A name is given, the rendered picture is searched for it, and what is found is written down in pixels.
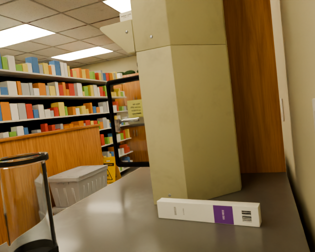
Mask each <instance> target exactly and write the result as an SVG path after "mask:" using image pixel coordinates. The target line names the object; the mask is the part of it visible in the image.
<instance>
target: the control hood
mask: <svg viewBox="0 0 315 252"><path fill-rule="evenodd" d="M100 31H101V32H102V33H104V34H105V35H106V36H107V37H109V38H110V39H111V40H112V41H114V42H115V43H116V44H117V45H118V46H120V47H121V48H122V49H123V50H125V51H126V52H127V53H128V54H131V55H134V56H137V54H136V53H137V52H136V45H135V36H134V28H133V20H132V19H130V20H126V21H122V22H118V23H114V24H110V25H106V26H102V27H100Z"/></svg>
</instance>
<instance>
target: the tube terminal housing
mask: <svg viewBox="0 0 315 252"><path fill-rule="evenodd" d="M130 6H131V15H132V23H133V32H134V40H135V48H136V58H137V66H138V75H139V83H140V91H141V100H142V108H143V117H144V125H145V133H146V142H147V150H148V159H149V167H150V175H151V184H152V192H153V201H154V205H157V201H158V200H159V199H161V198H171V199H190V200H209V199H212V198H216V197H219V196H223V195H226V194H230V193H234V192H237V191H241V188H242V181H241V172H240V162H239V152H238V142H237V132H236V123H235V113H234V103H233V93H232V83H231V74H230V64H229V54H228V47H227V46H228V45H227V35H226V25H225V15H224V5H223V0H130Z"/></svg>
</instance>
